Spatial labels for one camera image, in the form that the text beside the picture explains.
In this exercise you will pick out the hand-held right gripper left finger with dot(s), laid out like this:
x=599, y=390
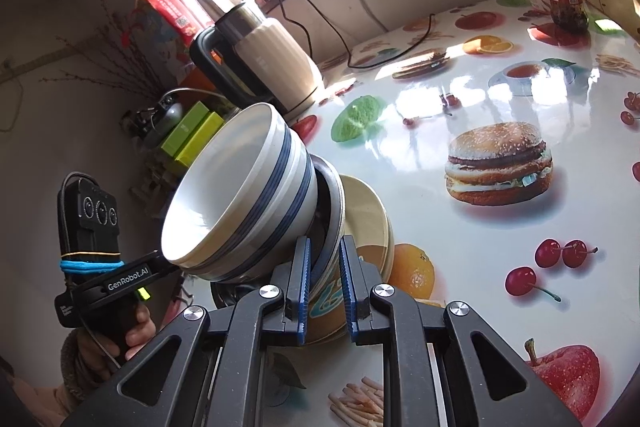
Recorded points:
x=302, y=287

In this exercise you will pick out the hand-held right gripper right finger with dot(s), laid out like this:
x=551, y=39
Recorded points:
x=350, y=287

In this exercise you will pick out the cream plate with brown patch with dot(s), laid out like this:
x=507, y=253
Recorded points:
x=391, y=252
x=365, y=217

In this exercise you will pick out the large white blue-striped bowl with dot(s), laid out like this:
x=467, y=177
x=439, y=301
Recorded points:
x=225, y=187

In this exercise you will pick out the person's left forearm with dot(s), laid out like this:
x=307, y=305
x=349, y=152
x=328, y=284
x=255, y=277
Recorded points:
x=75, y=377

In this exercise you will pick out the person's left hand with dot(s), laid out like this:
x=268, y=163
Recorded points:
x=140, y=332

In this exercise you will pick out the food printed tablecloth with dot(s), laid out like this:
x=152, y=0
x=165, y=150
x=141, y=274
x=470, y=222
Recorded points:
x=450, y=232

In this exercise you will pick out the grey round device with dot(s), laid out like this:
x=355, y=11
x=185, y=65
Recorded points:
x=167, y=117

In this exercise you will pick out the green box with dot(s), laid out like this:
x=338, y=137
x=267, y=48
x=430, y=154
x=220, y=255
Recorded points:
x=185, y=127

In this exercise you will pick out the yellow-green box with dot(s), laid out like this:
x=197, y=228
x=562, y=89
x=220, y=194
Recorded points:
x=200, y=139

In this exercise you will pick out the dry branches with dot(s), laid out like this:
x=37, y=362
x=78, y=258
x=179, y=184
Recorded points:
x=112, y=72

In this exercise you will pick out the orange plastic bin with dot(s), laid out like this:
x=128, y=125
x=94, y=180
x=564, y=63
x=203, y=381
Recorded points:
x=197, y=82

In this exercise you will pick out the kettle base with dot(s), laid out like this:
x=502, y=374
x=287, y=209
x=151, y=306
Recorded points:
x=312, y=99

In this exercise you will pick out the colourful printed bag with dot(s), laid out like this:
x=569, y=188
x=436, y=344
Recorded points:
x=155, y=42

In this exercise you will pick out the cream electric kettle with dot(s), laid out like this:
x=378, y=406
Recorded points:
x=280, y=57

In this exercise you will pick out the red packaging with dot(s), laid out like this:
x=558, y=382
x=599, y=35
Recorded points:
x=175, y=9

